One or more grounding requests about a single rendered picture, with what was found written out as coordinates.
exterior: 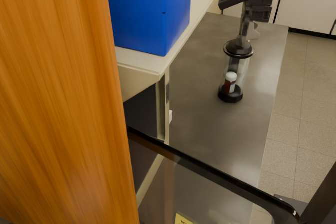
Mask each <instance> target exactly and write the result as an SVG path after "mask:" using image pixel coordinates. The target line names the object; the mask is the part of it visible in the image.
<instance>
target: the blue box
mask: <svg viewBox="0 0 336 224"><path fill-rule="evenodd" d="M108 2H109V9H110V16H111V23H112V31H113V38H114V45H115V46H118V47H122V48H127V49H131V50H136V51H140V52H144V53H149V54H153V55H157V56H162V57H165V56H166V55H167V54H168V52H169V51H170V50H171V48H172V47H173V46H174V44H175V43H176V42H177V40H178V39H179V37H180V36H181V35H182V33H183V32H184V31H185V29H186V28H187V27H188V25H189V24H190V13H191V0H108Z"/></svg>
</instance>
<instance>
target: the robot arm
mask: <svg viewBox="0 0 336 224"><path fill-rule="evenodd" d="M242 2H243V5H242V14H241V21H240V28H239V35H241V36H240V44H241V47H242V48H243V47H244V45H245V42H246V41H249V40H255V39H258V38H259V37H260V33H259V32H257V31H255V29H256V28H257V27H258V24H257V23H255V22H253V21H256V22H262V23H269V20H270V16H271V12H272V8H273V7H272V3H273V0H219V2H218V6H219V9H220V10H221V11H222V10H224V9H227V8H230V7H232V6H235V5H237V4H240V3H242Z"/></svg>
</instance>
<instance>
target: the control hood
mask: <svg viewBox="0 0 336 224"><path fill-rule="evenodd" d="M214 1H215V0H192V1H191V4H190V23H189V25H188V26H187V28H186V29H185V30H184V32H183V33H182V35H181V36H180V37H179V39H178V40H177V41H176V43H175V44H174V45H173V47H172V48H171V50H170V51H169V52H168V54H167V55H166V56H159V55H155V54H150V53H146V52H142V51H137V50H133V49H129V48H124V47H120V46H115V52H116V59H117V66H118V73H119V80H120V87H121V94H122V102H123V103H124V102H126V101H127V100H129V99H131V98H132V97H134V96H136V95H137V94H139V93H140V92H142V91H144V90H145V89H147V88H149V87H150V86H152V85H153V84H155V83H157V82H158V81H160V80H161V78H162V77H163V75H164V74H165V73H166V71H167V70H168V68H169V67H170V65H171V64H172V62H173V61H174V59H175V58H176V57H177V55H178V54H179V52H180V51H181V49H182V48H183V46H184V45H185V43H186V42H187V40H188V39H189V38H190V36H191V35H192V33H193V32H194V30H195V29H196V27H197V26H198V24H199V23H200V22H201V20H202V19H203V17H204V16H205V14H206V13H207V11H208V10H209V8H210V7H211V5H212V4H213V3H214Z"/></svg>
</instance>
